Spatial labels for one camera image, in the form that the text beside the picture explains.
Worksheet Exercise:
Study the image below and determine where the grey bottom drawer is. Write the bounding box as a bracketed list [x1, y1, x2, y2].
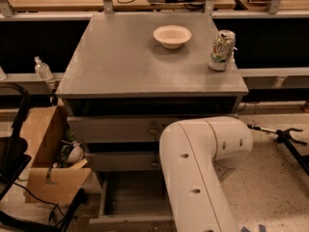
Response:
[89, 171, 177, 232]

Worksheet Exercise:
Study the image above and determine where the grey drawer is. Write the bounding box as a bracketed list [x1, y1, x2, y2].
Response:
[89, 171, 177, 232]
[86, 152, 161, 172]
[68, 116, 179, 143]

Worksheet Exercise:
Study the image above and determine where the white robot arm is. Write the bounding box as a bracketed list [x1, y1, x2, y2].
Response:
[159, 116, 253, 232]

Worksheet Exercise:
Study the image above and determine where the grey drawer cabinet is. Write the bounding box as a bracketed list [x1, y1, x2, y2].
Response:
[55, 12, 249, 194]

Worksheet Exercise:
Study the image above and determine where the grey middle drawer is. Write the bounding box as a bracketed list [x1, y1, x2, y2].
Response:
[86, 152, 161, 172]

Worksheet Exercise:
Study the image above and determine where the grey top drawer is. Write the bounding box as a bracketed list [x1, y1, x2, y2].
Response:
[68, 116, 179, 143]

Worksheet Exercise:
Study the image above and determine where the white cup in box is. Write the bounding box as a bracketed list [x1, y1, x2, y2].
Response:
[67, 141, 84, 163]

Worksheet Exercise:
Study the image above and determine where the green white soda can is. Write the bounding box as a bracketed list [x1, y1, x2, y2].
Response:
[209, 30, 236, 72]

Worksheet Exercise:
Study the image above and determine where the brown cardboard box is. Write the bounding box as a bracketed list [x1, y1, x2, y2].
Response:
[21, 106, 91, 204]

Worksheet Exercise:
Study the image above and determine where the clear plastic bottle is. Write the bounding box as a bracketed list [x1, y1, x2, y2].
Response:
[34, 56, 53, 80]

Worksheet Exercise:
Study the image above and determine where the black metal stand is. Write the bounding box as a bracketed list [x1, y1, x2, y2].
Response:
[247, 125, 309, 175]

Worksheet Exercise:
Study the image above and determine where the black floor cable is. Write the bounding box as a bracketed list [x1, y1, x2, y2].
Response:
[13, 181, 80, 227]

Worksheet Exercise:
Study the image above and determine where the black cart frame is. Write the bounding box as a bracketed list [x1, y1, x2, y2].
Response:
[0, 83, 31, 200]

